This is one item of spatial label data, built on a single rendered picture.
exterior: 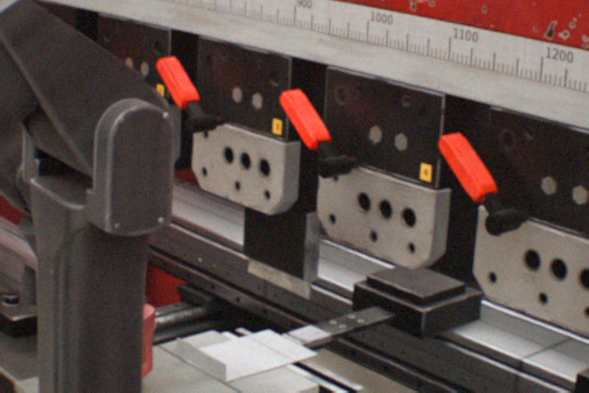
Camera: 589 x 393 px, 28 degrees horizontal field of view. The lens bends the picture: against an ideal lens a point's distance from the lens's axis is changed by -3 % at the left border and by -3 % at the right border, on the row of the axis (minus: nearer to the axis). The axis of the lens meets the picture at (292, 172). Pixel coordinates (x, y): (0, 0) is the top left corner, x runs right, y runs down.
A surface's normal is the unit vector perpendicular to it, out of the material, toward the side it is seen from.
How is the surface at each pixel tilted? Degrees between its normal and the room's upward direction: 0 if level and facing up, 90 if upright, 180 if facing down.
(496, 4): 90
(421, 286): 0
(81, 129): 90
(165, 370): 0
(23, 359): 0
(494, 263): 90
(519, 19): 90
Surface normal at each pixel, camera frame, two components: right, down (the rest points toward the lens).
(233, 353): 0.04, -0.96
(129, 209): 0.59, 0.24
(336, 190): -0.75, 0.14
